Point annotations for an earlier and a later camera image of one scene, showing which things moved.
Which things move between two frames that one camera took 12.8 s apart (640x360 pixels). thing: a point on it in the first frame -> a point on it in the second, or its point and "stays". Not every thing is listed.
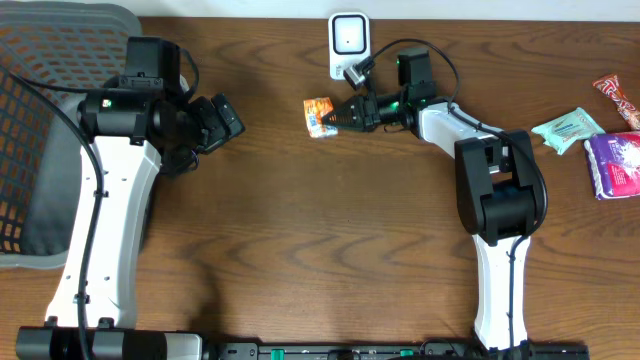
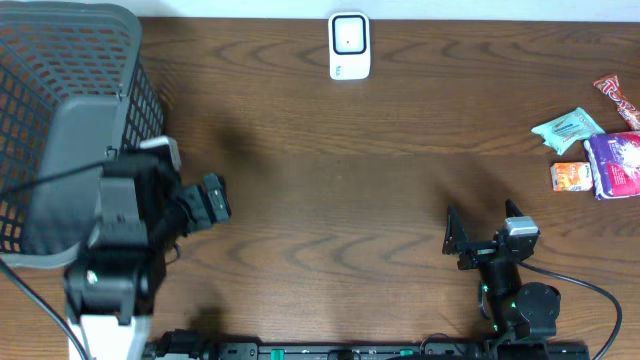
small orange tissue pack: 314,110 -> 571,176
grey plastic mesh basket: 67,45 stays
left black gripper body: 220,125 -> 198,206
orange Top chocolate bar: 611,86 stays
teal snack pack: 562,133 stays
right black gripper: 370,111 -> 480,251
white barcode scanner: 349,40 stays
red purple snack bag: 613,161 stays
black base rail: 428,350 stays
